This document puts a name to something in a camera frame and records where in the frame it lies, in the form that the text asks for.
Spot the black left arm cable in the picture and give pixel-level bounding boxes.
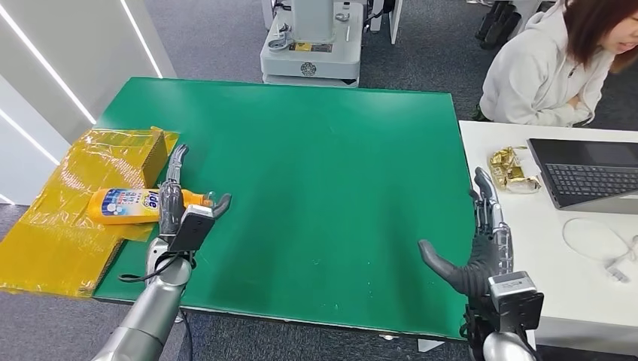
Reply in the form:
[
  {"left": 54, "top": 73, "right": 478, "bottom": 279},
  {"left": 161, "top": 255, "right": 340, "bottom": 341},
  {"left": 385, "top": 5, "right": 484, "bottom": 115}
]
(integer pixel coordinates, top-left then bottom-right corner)
[{"left": 117, "top": 251, "right": 196, "bottom": 361}]

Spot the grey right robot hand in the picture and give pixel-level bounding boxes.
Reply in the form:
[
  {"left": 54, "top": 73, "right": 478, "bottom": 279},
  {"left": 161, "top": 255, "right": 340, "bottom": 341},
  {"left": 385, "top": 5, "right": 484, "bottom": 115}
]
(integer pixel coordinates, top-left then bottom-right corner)
[{"left": 418, "top": 166, "right": 515, "bottom": 300}]

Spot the person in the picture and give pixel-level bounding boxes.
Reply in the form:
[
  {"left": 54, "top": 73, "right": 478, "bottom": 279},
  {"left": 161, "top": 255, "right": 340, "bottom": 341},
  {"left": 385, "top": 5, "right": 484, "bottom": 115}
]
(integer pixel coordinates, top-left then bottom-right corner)
[{"left": 478, "top": 0, "right": 638, "bottom": 128}]

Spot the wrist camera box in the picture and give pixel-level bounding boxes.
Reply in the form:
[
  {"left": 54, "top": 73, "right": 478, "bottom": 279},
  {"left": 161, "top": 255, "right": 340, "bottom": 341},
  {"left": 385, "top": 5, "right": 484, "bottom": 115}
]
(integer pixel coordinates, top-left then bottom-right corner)
[
  {"left": 168, "top": 204, "right": 216, "bottom": 254},
  {"left": 487, "top": 271, "right": 545, "bottom": 334}
]

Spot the orange detergent bottle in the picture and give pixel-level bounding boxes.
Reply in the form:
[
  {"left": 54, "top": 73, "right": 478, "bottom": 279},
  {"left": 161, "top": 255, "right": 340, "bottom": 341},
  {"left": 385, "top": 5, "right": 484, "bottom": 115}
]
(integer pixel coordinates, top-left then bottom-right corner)
[{"left": 87, "top": 187, "right": 215, "bottom": 226}]

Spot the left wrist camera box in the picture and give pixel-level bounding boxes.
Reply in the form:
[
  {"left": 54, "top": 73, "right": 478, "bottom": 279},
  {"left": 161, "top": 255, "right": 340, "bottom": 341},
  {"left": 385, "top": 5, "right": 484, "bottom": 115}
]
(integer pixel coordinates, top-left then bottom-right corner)
[{"left": 168, "top": 204, "right": 216, "bottom": 254}]

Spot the grey machine base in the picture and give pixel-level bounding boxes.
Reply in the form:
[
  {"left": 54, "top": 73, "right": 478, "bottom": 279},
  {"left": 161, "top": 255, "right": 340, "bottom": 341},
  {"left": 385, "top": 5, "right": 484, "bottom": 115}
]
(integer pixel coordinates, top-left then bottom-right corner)
[{"left": 260, "top": 0, "right": 369, "bottom": 89}]

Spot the black equipment on floor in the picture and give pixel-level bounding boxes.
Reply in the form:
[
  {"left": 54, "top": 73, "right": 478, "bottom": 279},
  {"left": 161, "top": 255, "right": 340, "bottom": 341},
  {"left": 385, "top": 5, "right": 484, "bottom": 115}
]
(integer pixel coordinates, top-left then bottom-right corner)
[{"left": 475, "top": 0, "right": 522, "bottom": 51}]

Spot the white cable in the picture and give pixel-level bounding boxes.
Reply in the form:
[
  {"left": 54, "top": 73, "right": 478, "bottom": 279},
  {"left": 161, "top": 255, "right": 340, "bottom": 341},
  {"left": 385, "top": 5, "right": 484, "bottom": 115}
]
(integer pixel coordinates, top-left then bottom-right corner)
[{"left": 562, "top": 218, "right": 638, "bottom": 286}]

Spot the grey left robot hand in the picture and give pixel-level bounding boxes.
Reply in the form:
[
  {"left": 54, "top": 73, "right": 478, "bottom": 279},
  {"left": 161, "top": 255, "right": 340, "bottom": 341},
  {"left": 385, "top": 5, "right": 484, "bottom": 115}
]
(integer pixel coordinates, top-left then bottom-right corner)
[{"left": 158, "top": 144, "right": 232, "bottom": 238}]

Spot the dark grey laptop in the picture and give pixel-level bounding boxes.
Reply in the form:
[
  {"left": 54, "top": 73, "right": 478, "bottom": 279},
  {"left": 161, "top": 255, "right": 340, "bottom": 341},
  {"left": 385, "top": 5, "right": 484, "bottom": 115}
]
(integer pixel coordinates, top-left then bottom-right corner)
[{"left": 527, "top": 138, "right": 638, "bottom": 216}]

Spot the yellow taped cardboard box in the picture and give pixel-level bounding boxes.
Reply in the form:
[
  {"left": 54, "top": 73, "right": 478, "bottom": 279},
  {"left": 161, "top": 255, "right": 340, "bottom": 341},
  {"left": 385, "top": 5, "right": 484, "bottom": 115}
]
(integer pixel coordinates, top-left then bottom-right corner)
[{"left": 0, "top": 126, "right": 181, "bottom": 300}]

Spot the white panel board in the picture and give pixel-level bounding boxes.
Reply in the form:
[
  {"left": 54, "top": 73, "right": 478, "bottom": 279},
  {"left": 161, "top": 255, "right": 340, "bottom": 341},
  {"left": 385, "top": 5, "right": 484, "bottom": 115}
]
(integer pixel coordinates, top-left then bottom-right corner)
[{"left": 387, "top": 0, "right": 405, "bottom": 45}]

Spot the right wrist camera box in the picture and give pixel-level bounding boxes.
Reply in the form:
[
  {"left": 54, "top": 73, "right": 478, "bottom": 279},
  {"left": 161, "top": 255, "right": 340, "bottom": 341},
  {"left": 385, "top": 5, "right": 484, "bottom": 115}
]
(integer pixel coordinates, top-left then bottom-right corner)
[{"left": 487, "top": 271, "right": 545, "bottom": 334}]

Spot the gold foil snack wrapper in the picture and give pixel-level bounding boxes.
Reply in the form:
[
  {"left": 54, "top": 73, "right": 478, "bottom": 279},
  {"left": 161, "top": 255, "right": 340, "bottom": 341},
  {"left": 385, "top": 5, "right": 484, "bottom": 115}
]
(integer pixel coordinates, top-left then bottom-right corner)
[{"left": 488, "top": 147, "right": 543, "bottom": 196}]

